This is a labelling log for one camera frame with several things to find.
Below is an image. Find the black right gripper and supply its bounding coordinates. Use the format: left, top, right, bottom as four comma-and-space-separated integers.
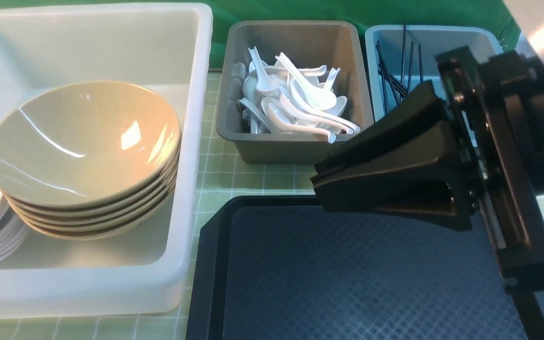
311, 46, 544, 293

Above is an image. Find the tan noodle bowl carried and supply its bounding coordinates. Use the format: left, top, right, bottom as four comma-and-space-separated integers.
0, 80, 181, 208

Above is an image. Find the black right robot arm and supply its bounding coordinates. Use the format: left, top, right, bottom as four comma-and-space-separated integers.
311, 21, 544, 294

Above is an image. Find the bottom tan noodle bowl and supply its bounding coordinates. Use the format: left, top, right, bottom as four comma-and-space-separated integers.
12, 174, 177, 241

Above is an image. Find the tan noodle bowl stack top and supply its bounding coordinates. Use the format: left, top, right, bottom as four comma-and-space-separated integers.
5, 151, 180, 220

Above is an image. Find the black chopstick upright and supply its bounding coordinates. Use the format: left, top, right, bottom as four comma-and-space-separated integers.
417, 43, 425, 83

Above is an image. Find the teal chopstick bin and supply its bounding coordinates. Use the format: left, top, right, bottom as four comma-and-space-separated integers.
364, 25, 502, 122

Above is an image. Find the white soup spoon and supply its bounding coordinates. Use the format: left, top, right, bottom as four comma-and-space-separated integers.
266, 103, 336, 144
275, 52, 337, 110

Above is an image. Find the black chopstick diagonal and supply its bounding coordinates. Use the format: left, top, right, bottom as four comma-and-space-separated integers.
375, 40, 408, 104

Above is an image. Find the green backdrop cloth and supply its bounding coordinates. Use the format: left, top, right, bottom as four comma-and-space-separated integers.
0, 0, 520, 69

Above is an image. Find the grey-brown spoon bin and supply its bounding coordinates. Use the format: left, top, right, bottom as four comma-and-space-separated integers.
216, 21, 375, 164

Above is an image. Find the white soup spoon front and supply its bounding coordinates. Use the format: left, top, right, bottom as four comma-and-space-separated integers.
266, 103, 336, 144

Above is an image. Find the black serving tray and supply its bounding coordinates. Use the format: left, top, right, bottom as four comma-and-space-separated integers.
186, 195, 544, 340

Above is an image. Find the green checked tablecloth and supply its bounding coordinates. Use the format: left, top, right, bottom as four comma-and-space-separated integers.
0, 71, 544, 340

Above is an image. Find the large white plastic tub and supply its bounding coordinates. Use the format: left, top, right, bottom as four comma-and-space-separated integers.
0, 3, 213, 319

